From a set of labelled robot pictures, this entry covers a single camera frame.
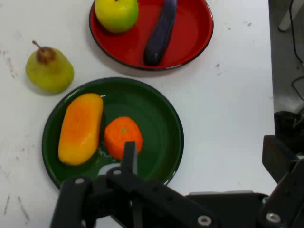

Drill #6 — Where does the yellow green toy apple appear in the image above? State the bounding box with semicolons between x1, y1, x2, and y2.
95;0;139;34

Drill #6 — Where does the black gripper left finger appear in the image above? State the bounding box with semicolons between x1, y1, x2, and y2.
49;141;221;228

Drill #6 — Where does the orange toy tangerine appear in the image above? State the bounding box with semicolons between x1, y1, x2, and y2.
104;116;143;160

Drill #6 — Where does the dark green round plate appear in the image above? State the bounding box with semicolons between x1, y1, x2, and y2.
42;77;185;190

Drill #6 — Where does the dark purple toy eggplant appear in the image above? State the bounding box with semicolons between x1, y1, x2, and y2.
143;0;178;67

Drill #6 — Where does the green toy pear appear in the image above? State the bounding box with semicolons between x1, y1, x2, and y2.
25;40;75;94

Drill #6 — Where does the red round plate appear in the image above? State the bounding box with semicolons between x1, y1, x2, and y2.
89;0;214;71

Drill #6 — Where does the white table leg frame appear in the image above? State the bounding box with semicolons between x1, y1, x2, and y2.
278;0;295;32

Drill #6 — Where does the black stand base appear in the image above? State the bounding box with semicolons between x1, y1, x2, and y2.
274;111;304;154

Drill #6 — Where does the orange yellow toy mango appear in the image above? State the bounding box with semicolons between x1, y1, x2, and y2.
57;93;104;166

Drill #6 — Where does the thin black floor cable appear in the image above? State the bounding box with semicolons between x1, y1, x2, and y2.
288;0;304;65

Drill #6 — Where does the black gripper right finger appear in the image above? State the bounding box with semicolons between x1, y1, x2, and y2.
258;135;304;228

